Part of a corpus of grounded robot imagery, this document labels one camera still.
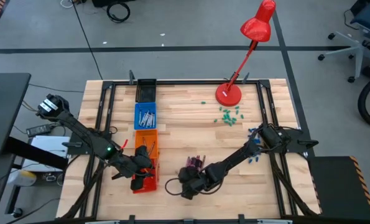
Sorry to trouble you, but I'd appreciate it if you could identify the white box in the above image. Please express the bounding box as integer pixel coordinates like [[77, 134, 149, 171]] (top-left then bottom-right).
[[30, 134, 71, 172]]

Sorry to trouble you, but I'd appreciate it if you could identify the black aluminium table frame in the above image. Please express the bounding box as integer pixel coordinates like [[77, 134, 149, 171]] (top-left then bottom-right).
[[56, 70, 321, 224]]

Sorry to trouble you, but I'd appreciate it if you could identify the black power adapter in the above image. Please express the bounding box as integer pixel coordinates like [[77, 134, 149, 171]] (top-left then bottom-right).
[[25, 123, 54, 138]]

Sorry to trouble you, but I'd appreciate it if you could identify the black plastic basket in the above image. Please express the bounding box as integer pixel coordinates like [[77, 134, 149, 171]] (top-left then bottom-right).
[[135, 78, 157, 103]]

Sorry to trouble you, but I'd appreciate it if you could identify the coiled black cable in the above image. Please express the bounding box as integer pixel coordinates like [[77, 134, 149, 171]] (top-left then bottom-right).
[[106, 1, 131, 24]]

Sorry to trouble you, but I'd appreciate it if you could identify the black box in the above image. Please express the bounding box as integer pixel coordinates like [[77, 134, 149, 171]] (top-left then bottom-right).
[[91, 0, 136, 8]]

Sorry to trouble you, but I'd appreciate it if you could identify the thin black floor cable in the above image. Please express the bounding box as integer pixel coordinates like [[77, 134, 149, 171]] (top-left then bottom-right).
[[70, 0, 104, 80]]

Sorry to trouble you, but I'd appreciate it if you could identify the red desk lamp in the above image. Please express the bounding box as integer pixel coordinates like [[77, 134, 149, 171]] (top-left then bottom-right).
[[215, 0, 277, 108]]

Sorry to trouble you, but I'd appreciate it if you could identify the office chair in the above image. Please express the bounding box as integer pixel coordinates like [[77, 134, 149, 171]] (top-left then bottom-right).
[[317, 0, 370, 84]]

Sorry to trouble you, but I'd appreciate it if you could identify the thick black hose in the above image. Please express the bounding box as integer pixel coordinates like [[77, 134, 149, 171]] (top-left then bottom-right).
[[356, 77, 370, 131]]

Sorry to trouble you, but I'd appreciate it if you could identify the blue plastic basket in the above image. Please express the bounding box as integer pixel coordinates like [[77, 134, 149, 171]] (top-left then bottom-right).
[[134, 102, 157, 131]]

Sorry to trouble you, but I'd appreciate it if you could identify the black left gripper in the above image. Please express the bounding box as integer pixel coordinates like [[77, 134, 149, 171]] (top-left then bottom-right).
[[111, 145, 153, 191]]

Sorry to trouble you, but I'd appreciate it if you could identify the white yellow bottle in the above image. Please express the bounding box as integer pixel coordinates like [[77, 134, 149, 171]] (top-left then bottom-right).
[[6, 169, 38, 187]]

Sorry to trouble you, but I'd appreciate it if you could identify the black side desk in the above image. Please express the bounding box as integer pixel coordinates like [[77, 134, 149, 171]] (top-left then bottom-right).
[[0, 72, 32, 157]]

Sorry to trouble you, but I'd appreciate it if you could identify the orange plastic basket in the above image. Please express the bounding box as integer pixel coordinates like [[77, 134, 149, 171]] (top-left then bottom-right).
[[134, 129, 159, 159]]

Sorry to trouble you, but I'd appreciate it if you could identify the red plastic basket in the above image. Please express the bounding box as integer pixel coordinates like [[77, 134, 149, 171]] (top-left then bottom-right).
[[130, 157, 160, 194]]

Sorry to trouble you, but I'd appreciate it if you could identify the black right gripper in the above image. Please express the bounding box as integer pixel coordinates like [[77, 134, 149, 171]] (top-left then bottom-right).
[[178, 166, 212, 200]]

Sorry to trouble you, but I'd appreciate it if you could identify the black stand beam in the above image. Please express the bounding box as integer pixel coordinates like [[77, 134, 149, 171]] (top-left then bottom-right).
[[4, 136, 70, 171]]

